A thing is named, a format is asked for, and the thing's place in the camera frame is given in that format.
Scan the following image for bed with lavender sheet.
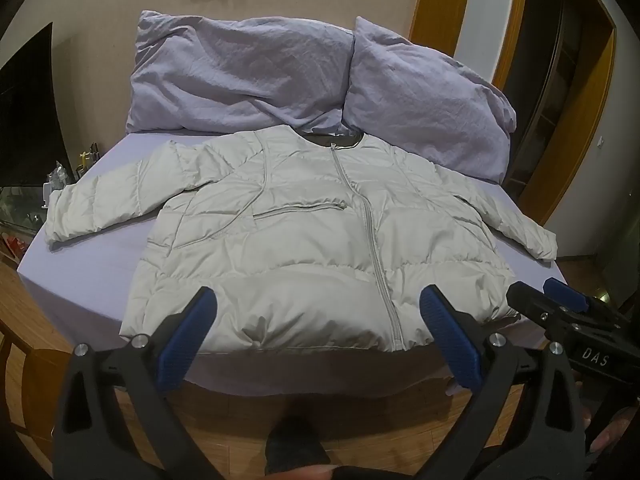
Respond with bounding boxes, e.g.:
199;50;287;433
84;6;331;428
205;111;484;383
16;130;581;401

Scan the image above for small lavender pillow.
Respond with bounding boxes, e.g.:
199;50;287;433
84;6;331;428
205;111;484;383
342;16;518;184

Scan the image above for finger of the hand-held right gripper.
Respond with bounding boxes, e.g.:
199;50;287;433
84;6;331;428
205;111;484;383
544;277;588;311
506;282;571;341

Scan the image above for wooden chair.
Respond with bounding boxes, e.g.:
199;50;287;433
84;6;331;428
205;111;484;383
0;305;76;461

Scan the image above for dark television screen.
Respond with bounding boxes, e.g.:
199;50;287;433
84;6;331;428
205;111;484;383
0;22;68;186

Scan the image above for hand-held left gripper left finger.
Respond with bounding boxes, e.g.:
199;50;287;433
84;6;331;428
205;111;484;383
52;286;221;480

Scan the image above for wide lavender pillow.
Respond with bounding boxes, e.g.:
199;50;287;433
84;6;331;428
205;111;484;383
125;9;357;136

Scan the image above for small clutter pile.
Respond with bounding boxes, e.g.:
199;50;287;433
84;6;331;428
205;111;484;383
45;142;103;196

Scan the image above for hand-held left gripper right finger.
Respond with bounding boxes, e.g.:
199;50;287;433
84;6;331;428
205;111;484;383
419;285;586;480

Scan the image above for person's dark slipper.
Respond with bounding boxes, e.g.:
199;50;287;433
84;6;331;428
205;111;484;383
265;417;333;476

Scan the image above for person's right hand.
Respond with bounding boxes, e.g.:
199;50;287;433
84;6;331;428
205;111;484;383
590;405;640;480

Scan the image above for glass side table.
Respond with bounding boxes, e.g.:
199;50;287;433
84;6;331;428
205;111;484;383
0;185;56;236

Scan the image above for beige puffer jacket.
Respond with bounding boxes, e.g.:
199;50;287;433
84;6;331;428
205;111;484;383
44;129;559;356

